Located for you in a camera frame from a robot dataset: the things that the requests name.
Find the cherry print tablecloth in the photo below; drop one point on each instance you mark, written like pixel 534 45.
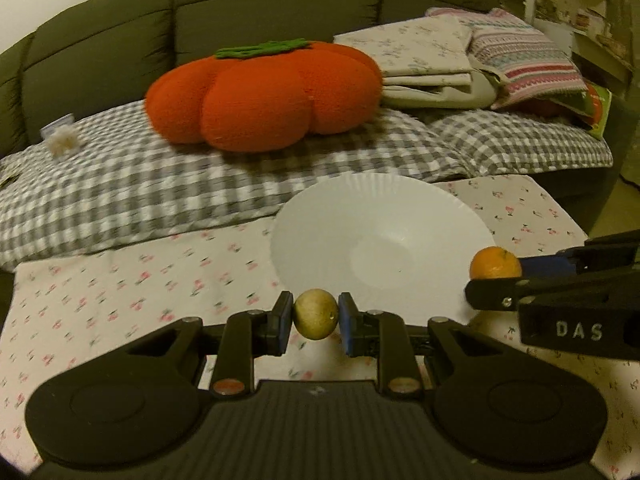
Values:
pixel 67 311

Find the red tomato shaped cushion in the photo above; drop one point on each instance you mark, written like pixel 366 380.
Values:
pixel 266 97

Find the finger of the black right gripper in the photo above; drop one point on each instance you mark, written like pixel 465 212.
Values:
pixel 503 294
pixel 616 251

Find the clear cotton swab box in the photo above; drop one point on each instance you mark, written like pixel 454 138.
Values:
pixel 61 136

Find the grey checkered blanket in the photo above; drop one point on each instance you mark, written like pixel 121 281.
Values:
pixel 127 185

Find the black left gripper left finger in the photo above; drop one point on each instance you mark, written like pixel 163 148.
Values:
pixel 245 337

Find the folded floral beige blanket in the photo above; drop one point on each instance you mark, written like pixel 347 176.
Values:
pixel 425 63

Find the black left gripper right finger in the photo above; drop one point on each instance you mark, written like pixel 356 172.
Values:
pixel 384 337

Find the white fluted plate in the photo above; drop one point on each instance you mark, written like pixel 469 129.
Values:
pixel 394 243

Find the dark green sofa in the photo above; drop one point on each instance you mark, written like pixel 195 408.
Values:
pixel 99 54

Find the yellow-green round fruit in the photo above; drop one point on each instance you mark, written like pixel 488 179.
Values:
pixel 315 314

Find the striped knitted pillow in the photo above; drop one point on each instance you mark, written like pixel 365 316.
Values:
pixel 529 64

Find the small orange mandarin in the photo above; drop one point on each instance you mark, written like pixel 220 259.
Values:
pixel 494 262

